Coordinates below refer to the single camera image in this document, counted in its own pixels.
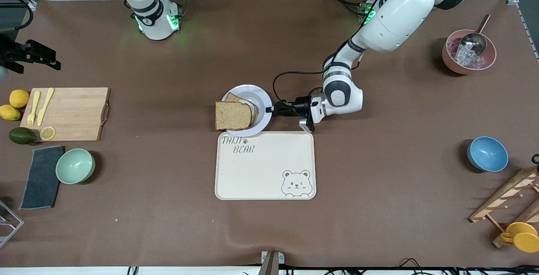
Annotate blue bowl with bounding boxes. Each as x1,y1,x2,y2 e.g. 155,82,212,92
467,136,509,173

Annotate yellow plastic knife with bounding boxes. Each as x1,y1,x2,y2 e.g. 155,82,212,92
37,88,55,126

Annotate dark grey cloth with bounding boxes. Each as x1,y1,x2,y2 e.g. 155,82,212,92
19,145,66,211

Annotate plain brown bread slice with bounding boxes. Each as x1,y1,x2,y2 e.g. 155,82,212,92
215,101,253,131

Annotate wooden cutting board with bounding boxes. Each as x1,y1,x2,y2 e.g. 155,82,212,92
20,87,111,142

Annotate cream bear print tray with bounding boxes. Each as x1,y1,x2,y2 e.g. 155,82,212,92
214,131,317,200

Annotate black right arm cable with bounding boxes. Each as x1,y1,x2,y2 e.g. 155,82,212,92
0,0,35,31

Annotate metal scoop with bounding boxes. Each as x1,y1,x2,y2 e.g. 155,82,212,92
457,14,492,54

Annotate wooden peg rack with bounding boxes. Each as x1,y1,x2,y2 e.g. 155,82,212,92
469,166,539,249

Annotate yellow lemon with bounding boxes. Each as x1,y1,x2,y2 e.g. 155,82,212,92
0,104,21,121
9,89,30,109

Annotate yellow plastic fork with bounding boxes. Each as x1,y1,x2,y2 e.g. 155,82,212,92
27,91,41,126

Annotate light green bowl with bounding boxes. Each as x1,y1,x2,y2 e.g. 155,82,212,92
56,148,96,185

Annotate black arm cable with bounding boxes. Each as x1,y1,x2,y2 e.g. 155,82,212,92
0,0,35,31
272,70,329,107

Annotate pink bowl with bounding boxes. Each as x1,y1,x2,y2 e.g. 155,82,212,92
442,29,497,75

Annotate clear ice cubes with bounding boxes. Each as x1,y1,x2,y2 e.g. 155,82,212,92
447,39,485,67

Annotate yellow cup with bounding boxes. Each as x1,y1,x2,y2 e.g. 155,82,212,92
500,222,539,253

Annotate green avocado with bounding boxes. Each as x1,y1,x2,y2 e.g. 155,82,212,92
8,127,37,145

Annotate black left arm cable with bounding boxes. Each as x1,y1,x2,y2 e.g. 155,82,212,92
272,70,329,107

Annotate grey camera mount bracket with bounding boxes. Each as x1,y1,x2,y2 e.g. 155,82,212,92
258,251,285,275

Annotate white round plate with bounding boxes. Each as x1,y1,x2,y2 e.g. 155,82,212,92
222,84,273,137

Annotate black base cable bundle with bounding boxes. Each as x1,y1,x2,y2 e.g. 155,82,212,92
326,0,371,16

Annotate metal wire rack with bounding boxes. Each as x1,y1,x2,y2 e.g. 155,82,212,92
0,199,24,248

